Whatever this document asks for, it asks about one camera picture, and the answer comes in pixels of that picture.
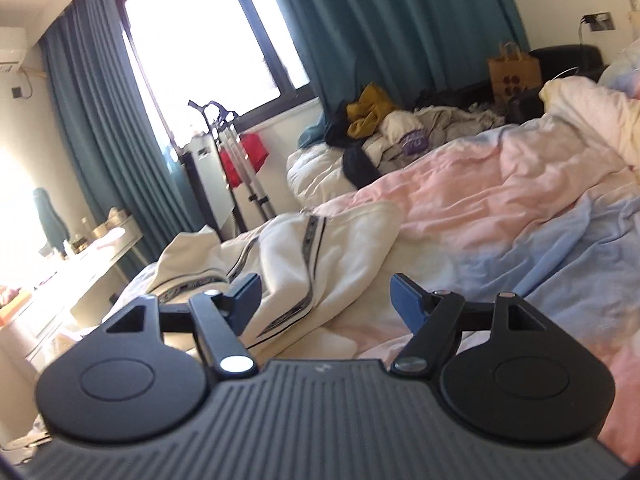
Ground pastel tie-dye duvet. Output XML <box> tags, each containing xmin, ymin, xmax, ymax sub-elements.
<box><xmin>107</xmin><ymin>110</ymin><xmax>640</xmax><ymax>466</ymax></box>

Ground black white patterned cloth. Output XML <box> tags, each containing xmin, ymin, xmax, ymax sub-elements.
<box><xmin>412</xmin><ymin>86</ymin><xmax>506</xmax><ymax>117</ymax></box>

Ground red bag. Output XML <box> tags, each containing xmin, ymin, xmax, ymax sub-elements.
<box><xmin>220</xmin><ymin>132</ymin><xmax>269</xmax><ymax>189</ymax></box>

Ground white air conditioner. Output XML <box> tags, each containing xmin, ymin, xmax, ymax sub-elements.
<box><xmin>0</xmin><ymin>27</ymin><xmax>28</xmax><ymax>73</ymax></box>

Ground brown paper bag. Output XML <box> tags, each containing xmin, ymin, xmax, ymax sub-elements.
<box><xmin>487</xmin><ymin>42</ymin><xmax>543</xmax><ymax>104</ymax></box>

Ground metal folding rack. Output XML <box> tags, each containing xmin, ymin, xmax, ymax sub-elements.
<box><xmin>187</xmin><ymin>99</ymin><xmax>274</xmax><ymax>222</ymax></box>

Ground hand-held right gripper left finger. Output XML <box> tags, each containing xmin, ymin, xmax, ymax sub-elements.
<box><xmin>102</xmin><ymin>273</ymin><xmax>263</xmax><ymax>377</ymax></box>

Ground white pants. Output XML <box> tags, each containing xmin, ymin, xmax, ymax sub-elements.
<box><xmin>145</xmin><ymin>201</ymin><xmax>403</xmax><ymax>356</ymax></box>

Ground white desk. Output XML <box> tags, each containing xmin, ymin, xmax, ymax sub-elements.
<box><xmin>0</xmin><ymin>222</ymin><xmax>144</xmax><ymax>376</ymax></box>

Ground black garment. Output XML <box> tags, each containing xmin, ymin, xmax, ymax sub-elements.
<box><xmin>342</xmin><ymin>144</ymin><xmax>384</xmax><ymax>189</ymax></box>

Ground wall power outlet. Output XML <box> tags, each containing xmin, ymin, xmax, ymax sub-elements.
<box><xmin>580</xmin><ymin>11</ymin><xmax>616</xmax><ymax>34</ymax></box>

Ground teal curtain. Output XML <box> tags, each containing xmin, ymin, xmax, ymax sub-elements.
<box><xmin>265</xmin><ymin>0</ymin><xmax>531</xmax><ymax>128</ymax></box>
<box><xmin>39</xmin><ymin>0</ymin><xmax>211</xmax><ymax>281</ymax></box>

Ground white box appliance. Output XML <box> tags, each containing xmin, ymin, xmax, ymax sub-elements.
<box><xmin>179</xmin><ymin>135</ymin><xmax>236</xmax><ymax>237</ymax></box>

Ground pile of clothes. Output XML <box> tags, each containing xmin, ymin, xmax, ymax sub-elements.
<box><xmin>362</xmin><ymin>109</ymin><xmax>507</xmax><ymax>177</ymax></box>

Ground black-framed window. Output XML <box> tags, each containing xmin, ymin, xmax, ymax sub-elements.
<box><xmin>114</xmin><ymin>0</ymin><xmax>319</xmax><ymax>152</ymax></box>

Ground mustard yellow garment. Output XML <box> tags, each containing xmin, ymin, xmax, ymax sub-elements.
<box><xmin>346</xmin><ymin>83</ymin><xmax>397</xmax><ymax>140</ymax></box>

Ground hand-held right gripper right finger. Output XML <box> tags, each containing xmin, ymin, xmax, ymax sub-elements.
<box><xmin>390</xmin><ymin>273</ymin><xmax>544</xmax><ymax>377</ymax></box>

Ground white comforter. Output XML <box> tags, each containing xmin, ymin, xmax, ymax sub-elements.
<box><xmin>286</xmin><ymin>146</ymin><xmax>362</xmax><ymax>207</ymax></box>

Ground tie-dye pillow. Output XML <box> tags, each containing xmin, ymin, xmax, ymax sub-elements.
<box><xmin>597</xmin><ymin>37</ymin><xmax>640</xmax><ymax>102</ymax></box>

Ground dark green cloth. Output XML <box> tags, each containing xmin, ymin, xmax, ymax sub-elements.
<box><xmin>32</xmin><ymin>187</ymin><xmax>71</xmax><ymax>254</ymax></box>

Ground black armchair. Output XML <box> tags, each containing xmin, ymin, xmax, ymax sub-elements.
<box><xmin>506</xmin><ymin>45</ymin><xmax>609</xmax><ymax>123</ymax></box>

